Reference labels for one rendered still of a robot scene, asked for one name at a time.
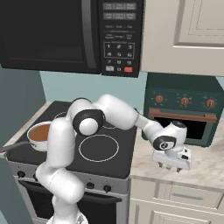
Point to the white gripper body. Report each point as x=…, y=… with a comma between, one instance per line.
x=170, y=159

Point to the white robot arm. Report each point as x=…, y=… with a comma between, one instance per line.
x=116, y=112

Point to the white saucepan with hot chocolate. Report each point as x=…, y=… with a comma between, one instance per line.
x=39, y=134

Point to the cream drawer front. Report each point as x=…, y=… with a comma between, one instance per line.
x=189, y=196

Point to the cream base cupboard door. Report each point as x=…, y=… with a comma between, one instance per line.
x=175, y=215

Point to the black stove knob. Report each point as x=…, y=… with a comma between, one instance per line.
x=107, y=188
x=35, y=177
x=90, y=185
x=21, y=174

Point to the brown toaster oven knob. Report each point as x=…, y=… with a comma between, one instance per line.
x=184, y=101
x=210, y=103
x=159, y=99

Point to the black hob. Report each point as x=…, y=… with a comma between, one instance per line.
x=99, y=159

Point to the black oven door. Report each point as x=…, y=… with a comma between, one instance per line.
x=99, y=211

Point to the green toaster oven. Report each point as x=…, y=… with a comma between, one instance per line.
x=201, y=87

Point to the black microwave oven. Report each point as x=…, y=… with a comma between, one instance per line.
x=58, y=32

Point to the cream wall cupboard door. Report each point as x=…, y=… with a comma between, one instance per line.
x=186, y=35

